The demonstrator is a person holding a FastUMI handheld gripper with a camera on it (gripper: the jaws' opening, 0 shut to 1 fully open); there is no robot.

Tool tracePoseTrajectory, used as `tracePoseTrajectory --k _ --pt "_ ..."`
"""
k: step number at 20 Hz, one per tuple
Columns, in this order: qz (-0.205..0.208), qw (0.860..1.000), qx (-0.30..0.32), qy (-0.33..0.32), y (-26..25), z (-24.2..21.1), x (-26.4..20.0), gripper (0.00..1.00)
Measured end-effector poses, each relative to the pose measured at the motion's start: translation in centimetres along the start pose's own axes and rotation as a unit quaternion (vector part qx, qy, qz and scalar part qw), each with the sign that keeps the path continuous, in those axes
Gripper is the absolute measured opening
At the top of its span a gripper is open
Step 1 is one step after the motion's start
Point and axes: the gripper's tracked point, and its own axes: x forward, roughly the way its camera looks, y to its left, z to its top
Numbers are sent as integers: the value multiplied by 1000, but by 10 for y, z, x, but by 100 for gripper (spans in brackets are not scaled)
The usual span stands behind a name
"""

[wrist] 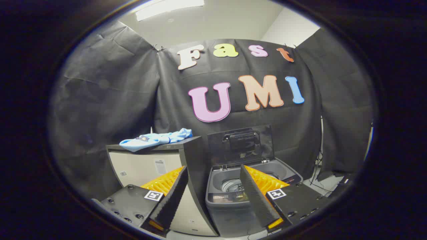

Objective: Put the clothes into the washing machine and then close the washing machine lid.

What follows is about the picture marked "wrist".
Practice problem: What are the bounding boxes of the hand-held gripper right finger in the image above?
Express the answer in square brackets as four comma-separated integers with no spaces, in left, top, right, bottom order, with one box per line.
[240,164,331,234]

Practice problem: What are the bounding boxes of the grey washing machine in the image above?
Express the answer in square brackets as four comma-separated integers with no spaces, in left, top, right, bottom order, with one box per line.
[205,158,304,238]

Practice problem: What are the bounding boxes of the black and white cabinet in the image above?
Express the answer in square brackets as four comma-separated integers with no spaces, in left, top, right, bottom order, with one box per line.
[106,136,219,236]

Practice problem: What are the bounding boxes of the black floor cables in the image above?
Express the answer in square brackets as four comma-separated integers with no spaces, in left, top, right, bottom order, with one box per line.
[308,150,336,194]

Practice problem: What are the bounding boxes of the black power box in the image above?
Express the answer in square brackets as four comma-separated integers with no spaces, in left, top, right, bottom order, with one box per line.
[336,173,355,189]

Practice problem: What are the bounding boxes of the light blue shirt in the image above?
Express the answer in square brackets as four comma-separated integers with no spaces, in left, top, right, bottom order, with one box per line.
[119,128,193,152]

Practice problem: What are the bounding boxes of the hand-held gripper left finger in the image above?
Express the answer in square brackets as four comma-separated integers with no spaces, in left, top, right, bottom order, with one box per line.
[100,166,189,238]

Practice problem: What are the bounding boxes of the black backdrop cloth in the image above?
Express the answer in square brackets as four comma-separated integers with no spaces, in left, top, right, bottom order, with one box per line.
[49,21,375,201]

